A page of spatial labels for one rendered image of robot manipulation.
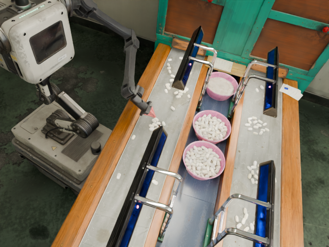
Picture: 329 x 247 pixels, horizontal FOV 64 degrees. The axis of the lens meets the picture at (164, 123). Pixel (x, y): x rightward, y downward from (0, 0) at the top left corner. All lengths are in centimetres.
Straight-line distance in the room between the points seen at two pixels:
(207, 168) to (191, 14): 120
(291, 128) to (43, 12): 169
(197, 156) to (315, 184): 153
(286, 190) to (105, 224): 106
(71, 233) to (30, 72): 81
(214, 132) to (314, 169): 145
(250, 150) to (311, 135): 152
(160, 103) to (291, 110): 99
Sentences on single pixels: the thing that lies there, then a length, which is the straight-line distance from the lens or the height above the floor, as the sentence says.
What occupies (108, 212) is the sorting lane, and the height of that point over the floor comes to 74.
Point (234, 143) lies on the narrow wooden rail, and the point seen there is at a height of 76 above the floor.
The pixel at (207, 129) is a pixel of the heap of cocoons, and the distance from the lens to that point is 184.
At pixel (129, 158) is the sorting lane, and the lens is 163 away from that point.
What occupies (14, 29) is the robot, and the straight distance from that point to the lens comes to 134.
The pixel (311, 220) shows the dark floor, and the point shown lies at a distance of 274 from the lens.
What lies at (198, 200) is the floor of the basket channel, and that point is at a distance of 163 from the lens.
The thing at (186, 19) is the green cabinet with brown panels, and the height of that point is 103.
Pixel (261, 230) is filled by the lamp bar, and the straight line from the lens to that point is 123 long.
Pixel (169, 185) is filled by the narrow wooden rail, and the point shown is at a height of 76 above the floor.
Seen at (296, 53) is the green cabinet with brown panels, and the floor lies 99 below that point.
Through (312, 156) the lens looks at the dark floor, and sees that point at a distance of 311.
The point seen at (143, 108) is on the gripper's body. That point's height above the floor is 90.
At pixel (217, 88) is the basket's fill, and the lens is 213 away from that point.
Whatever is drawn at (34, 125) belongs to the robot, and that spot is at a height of 47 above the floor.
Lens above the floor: 215
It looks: 52 degrees down
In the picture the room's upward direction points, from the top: 11 degrees clockwise
